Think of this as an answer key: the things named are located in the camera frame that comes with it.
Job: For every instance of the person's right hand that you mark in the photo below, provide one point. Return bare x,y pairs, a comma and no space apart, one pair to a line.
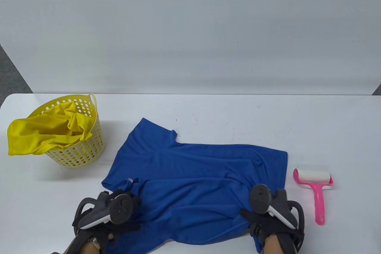
250,216

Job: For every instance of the person's left hand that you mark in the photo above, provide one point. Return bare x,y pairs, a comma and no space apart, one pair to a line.
125,227

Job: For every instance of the blue t-shirt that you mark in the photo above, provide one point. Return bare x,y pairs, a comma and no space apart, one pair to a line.
193,176

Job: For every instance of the pink lint roller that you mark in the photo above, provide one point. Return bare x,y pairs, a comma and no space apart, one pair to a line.
318,197

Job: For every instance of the yellow t-shirt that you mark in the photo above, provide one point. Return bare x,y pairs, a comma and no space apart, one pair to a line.
35,135

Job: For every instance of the person's left forearm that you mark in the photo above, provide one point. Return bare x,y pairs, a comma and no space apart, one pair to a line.
89,248

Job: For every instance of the person's right forearm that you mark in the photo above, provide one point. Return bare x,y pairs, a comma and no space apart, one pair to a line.
272,246

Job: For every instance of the grey left hand controller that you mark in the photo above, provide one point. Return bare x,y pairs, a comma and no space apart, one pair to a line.
120,209

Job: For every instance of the grey hand controller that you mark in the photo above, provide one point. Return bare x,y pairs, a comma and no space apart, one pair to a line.
259,199
120,209

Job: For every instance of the grey right hand controller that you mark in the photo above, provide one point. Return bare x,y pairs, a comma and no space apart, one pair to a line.
259,199

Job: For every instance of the yellow perforated plastic basket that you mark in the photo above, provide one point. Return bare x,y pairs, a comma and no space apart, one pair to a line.
89,152

